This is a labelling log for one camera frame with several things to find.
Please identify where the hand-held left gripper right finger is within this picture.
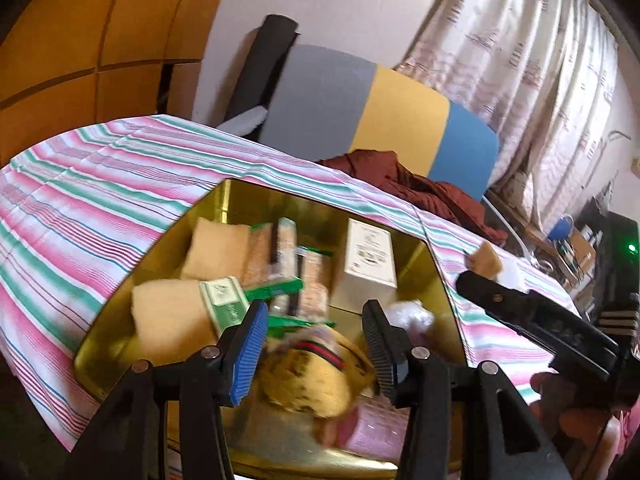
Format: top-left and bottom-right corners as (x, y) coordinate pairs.
(362, 300), (573, 480)

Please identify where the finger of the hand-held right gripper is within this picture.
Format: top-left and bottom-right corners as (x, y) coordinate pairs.
(455, 270), (621, 380)

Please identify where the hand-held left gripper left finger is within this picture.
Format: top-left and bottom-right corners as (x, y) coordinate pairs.
(62, 301), (270, 480)

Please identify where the clear plastic bag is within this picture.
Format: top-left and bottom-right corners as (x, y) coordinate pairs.
(387, 300), (435, 341)

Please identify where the yellow plush toy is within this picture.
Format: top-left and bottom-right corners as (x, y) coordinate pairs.
(260, 324), (376, 418)

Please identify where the pink cylinder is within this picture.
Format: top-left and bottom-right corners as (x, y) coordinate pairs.
(320, 395), (416, 461)

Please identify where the white cardboard box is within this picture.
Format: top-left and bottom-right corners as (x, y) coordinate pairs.
(330, 217), (399, 313)

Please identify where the yellow sponge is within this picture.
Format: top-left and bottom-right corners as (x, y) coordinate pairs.
(131, 277), (251, 356)

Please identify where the gold metal tin box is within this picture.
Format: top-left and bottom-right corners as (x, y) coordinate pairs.
(72, 178), (476, 466)

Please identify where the brown sponge green wrapper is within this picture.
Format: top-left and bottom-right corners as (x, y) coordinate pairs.
(295, 246), (335, 318)
(245, 217), (298, 286)

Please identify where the tan sponge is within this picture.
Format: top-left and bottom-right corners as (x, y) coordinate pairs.
(180, 217), (251, 281)

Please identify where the person's right hand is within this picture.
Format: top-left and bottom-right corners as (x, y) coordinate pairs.
(531, 372), (618, 441)

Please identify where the small white block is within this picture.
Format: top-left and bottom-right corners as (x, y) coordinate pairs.
(500, 257), (531, 291)

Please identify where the cluttered wooden desk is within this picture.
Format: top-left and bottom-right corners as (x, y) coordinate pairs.
(487, 190), (596, 281)

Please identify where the blue cup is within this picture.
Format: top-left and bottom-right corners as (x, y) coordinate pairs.
(547, 215), (576, 243)

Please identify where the small brown sponge piece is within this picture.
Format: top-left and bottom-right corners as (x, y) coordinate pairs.
(467, 241), (503, 277)

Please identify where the dark red cloth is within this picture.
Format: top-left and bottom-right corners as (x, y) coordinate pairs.
(317, 149), (508, 247)

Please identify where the pink green striped cloth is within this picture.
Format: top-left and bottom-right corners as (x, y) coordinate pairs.
(0, 114), (583, 453)

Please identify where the white patterned curtain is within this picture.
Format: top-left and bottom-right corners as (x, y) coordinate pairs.
(395, 0), (621, 231)

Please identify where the black rolled mat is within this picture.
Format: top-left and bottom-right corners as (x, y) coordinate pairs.
(225, 14), (301, 123)

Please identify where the wooden wardrobe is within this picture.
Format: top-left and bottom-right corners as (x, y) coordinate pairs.
(0, 0), (238, 131)

